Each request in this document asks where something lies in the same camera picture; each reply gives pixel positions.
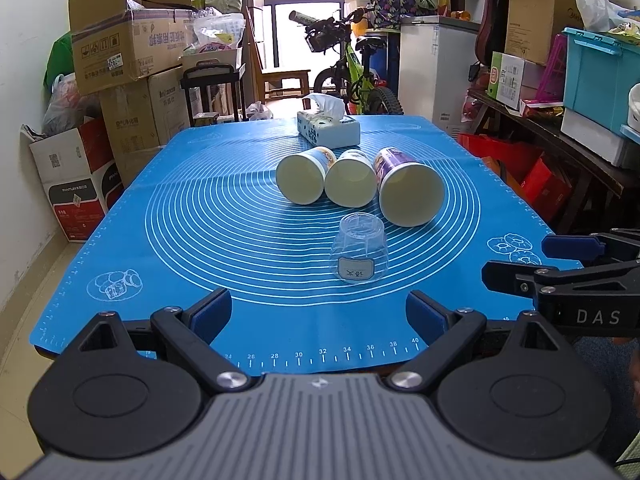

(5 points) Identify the tall brown cardboard box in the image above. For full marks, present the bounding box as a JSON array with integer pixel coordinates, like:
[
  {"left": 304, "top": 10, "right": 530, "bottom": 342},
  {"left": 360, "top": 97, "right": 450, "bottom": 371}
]
[{"left": 100, "top": 65, "right": 192, "bottom": 183}]

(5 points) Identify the clear plastic cup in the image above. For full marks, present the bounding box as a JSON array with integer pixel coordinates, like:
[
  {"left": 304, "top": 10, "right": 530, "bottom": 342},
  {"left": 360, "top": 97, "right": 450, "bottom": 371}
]
[{"left": 329, "top": 213, "right": 391, "bottom": 285}]

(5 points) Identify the pink wire rack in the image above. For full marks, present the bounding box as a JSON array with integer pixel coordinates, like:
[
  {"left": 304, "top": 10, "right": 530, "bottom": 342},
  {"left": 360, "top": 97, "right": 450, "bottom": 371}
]
[{"left": 537, "top": 35, "right": 568, "bottom": 102}]

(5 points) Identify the red gift box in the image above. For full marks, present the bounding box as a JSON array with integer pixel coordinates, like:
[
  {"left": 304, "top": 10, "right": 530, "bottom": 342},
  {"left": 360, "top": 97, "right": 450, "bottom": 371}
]
[{"left": 457, "top": 132, "right": 573, "bottom": 223}]

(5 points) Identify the white red black carton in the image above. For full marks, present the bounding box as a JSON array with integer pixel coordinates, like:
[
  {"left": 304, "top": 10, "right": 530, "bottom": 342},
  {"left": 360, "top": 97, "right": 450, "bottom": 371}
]
[{"left": 29, "top": 117, "right": 125, "bottom": 244}]

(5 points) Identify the clear plastic bag pile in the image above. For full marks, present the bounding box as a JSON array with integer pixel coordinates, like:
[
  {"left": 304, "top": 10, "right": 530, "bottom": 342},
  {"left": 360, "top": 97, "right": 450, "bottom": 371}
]
[{"left": 191, "top": 7, "right": 246, "bottom": 57}]

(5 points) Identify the blue silicone baking mat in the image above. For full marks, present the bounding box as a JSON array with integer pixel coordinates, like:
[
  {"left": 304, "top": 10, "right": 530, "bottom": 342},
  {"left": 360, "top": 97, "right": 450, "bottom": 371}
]
[{"left": 29, "top": 115, "right": 583, "bottom": 377}]

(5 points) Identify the purple printed paper cup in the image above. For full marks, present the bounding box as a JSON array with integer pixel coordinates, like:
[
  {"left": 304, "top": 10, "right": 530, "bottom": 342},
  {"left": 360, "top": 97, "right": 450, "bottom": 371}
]
[{"left": 372, "top": 147, "right": 446, "bottom": 227}]

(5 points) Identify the white paper cup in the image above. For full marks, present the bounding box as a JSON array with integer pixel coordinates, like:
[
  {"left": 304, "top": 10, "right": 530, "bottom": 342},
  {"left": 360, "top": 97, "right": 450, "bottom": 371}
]
[
  {"left": 324, "top": 148, "right": 378, "bottom": 208},
  {"left": 276, "top": 146, "right": 337, "bottom": 206}
]

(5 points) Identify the white chest freezer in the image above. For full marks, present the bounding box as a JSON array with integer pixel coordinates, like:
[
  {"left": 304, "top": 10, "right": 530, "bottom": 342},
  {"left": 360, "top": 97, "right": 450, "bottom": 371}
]
[{"left": 398, "top": 16, "right": 483, "bottom": 127}]

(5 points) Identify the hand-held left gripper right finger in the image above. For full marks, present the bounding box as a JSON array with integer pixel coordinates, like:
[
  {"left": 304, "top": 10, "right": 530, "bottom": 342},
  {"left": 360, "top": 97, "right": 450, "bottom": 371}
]
[{"left": 387, "top": 290, "right": 566, "bottom": 394}]

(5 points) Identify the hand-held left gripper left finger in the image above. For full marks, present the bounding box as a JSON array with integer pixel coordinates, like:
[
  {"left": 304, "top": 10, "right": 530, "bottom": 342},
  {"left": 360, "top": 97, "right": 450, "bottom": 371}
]
[{"left": 75, "top": 287, "right": 253, "bottom": 395}]

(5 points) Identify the blue patterned tissue box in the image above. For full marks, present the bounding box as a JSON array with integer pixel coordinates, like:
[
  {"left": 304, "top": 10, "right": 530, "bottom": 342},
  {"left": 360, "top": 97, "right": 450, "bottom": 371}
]
[{"left": 296, "top": 93, "right": 362, "bottom": 150}]

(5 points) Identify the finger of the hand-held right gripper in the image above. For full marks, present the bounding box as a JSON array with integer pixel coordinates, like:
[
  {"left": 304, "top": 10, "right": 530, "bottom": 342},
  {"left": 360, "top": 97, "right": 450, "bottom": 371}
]
[
  {"left": 481, "top": 259, "right": 640, "bottom": 295},
  {"left": 541, "top": 227, "right": 640, "bottom": 267}
]

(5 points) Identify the green bicycle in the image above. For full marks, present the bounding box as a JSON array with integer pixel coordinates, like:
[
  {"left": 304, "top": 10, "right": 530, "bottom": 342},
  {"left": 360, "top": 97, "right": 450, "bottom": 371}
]
[{"left": 289, "top": 7, "right": 405, "bottom": 117}]

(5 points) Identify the wooden chair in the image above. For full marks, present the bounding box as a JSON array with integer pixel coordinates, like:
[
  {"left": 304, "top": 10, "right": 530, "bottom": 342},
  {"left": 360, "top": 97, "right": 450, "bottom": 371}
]
[{"left": 247, "top": 7, "right": 313, "bottom": 107}]

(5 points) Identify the teal plastic storage bin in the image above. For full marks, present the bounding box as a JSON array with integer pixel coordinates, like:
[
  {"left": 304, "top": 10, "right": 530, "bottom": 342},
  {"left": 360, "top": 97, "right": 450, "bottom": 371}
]
[{"left": 561, "top": 27, "right": 640, "bottom": 133}]

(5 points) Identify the red white plastic bag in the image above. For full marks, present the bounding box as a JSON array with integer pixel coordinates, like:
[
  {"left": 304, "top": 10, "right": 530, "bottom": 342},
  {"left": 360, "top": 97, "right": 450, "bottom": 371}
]
[{"left": 42, "top": 74, "right": 103, "bottom": 136}]

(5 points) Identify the black trolley cart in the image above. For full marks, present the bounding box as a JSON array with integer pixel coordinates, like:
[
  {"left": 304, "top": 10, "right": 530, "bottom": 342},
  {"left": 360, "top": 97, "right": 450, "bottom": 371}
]
[{"left": 181, "top": 64, "right": 247, "bottom": 127}]

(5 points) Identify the white green product box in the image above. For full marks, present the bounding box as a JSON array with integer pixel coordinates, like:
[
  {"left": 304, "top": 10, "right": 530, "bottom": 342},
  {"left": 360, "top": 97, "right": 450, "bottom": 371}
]
[{"left": 487, "top": 51, "right": 546, "bottom": 111}]

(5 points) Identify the plain brown cardboard box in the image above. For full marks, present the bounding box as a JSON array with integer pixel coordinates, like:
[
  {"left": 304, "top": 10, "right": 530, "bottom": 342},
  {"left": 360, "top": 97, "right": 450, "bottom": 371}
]
[{"left": 504, "top": 0, "right": 583, "bottom": 65}]

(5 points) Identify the dark wooden side table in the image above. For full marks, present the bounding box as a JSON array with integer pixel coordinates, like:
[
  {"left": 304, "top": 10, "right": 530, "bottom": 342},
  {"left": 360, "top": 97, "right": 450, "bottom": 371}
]
[{"left": 467, "top": 87, "right": 640, "bottom": 235}]

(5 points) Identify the dark red instrument case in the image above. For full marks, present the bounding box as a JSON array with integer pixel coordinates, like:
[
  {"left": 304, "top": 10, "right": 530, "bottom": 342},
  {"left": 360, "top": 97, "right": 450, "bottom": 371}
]
[{"left": 475, "top": 0, "right": 512, "bottom": 67}]

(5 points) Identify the white foam box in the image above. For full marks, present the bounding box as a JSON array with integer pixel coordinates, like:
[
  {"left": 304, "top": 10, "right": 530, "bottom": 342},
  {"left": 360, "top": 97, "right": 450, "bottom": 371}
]
[{"left": 560, "top": 107, "right": 640, "bottom": 169}]

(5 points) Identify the green bag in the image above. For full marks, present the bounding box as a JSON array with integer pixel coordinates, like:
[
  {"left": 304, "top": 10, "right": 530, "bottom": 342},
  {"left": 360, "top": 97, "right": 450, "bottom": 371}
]
[{"left": 44, "top": 31, "right": 76, "bottom": 93}]

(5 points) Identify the open brown cardboard box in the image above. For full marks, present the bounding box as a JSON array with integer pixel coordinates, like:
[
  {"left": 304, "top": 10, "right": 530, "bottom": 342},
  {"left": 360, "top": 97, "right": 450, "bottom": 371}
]
[{"left": 67, "top": 0, "right": 197, "bottom": 97}]

